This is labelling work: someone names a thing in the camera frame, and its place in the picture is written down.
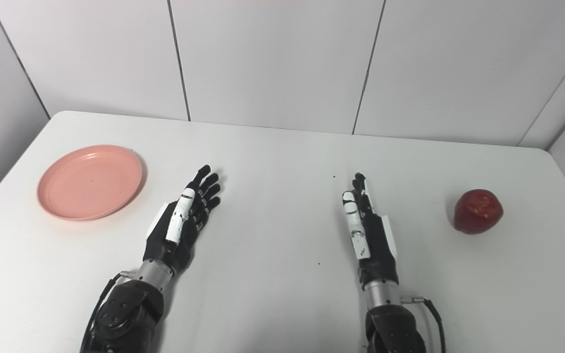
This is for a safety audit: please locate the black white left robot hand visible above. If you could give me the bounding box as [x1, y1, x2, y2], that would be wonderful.
[143, 165, 222, 276]

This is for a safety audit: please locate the pink plate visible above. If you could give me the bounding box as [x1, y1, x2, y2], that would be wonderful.
[37, 145, 144, 221]

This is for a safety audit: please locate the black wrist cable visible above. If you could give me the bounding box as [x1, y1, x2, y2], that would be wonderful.
[80, 271, 132, 353]
[400, 296, 446, 353]

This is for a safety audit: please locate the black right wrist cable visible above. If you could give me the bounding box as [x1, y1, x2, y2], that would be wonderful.
[400, 296, 446, 353]

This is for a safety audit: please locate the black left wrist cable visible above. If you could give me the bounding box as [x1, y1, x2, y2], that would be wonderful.
[80, 271, 132, 353]

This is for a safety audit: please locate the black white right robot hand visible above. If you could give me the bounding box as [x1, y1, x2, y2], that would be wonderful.
[342, 172, 400, 288]

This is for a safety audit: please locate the red apple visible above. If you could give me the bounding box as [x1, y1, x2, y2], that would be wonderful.
[453, 189, 504, 235]

